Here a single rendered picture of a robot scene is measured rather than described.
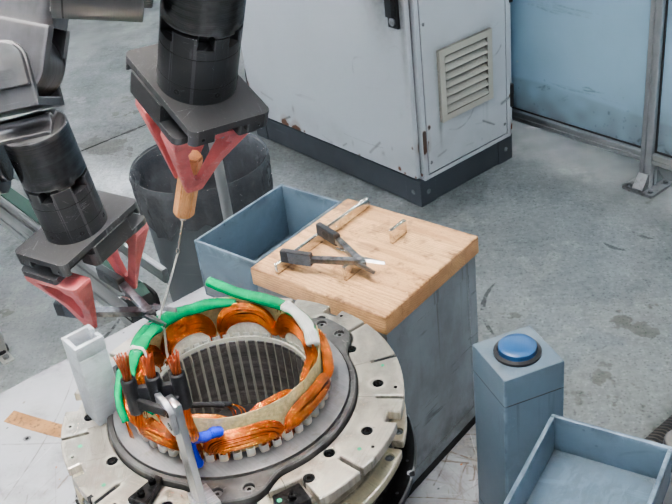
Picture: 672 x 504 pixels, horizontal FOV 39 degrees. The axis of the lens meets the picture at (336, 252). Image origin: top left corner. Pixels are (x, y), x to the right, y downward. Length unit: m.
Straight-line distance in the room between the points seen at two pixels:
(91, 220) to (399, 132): 2.47
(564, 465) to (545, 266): 2.13
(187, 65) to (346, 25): 2.65
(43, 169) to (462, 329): 0.58
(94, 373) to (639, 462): 0.49
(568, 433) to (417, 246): 0.34
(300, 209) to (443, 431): 0.35
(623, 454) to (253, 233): 0.61
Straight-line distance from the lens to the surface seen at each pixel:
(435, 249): 1.13
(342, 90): 3.44
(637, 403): 2.53
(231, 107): 0.68
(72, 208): 0.85
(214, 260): 1.20
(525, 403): 1.01
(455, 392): 1.23
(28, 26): 0.82
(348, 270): 1.08
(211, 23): 0.64
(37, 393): 1.52
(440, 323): 1.14
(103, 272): 0.97
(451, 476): 1.24
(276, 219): 1.31
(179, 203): 0.77
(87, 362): 0.87
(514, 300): 2.87
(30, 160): 0.83
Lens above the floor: 1.67
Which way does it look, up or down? 32 degrees down
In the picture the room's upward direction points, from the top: 7 degrees counter-clockwise
